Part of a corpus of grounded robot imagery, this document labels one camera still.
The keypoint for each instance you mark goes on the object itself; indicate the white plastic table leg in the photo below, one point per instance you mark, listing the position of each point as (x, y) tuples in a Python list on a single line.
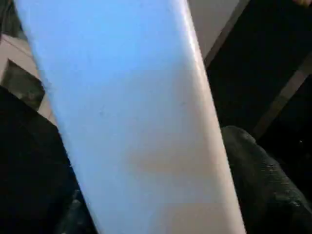
[(134, 109)]

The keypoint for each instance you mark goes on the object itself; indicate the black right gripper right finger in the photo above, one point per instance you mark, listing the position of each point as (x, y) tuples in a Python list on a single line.
[(268, 195)]

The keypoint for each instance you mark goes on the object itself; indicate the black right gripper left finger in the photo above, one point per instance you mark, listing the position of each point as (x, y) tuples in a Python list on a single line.
[(75, 214)]

